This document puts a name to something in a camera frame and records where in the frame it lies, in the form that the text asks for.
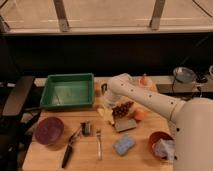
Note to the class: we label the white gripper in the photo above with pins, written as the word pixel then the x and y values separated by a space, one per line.
pixel 111 98

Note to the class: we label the yellow banana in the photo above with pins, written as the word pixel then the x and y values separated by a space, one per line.
pixel 106 114

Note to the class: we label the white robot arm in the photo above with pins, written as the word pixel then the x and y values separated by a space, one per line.
pixel 193 120

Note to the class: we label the metal cup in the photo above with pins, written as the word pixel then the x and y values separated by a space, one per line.
pixel 104 88

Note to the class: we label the bunch of dark grapes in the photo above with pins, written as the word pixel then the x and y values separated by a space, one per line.
pixel 122 109

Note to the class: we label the grey rectangular block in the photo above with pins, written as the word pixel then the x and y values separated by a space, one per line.
pixel 124 125

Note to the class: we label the silver fork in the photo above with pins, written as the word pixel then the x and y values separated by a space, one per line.
pixel 99 144

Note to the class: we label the orange fruit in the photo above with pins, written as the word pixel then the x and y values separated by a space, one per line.
pixel 139 115

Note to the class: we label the small metal clip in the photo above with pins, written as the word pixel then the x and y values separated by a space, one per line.
pixel 86 128

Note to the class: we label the green plastic tray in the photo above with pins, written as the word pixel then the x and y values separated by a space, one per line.
pixel 64 91

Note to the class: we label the blue sponge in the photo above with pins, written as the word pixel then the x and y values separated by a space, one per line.
pixel 123 145

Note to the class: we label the red bowl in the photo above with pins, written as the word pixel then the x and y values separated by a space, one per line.
pixel 154 138

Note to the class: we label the metal bowl on side table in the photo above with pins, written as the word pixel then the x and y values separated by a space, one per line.
pixel 184 75

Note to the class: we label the black chair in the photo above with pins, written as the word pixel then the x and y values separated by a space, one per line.
pixel 12 130

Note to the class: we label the black handled can opener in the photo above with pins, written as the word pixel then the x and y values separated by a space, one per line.
pixel 69 147

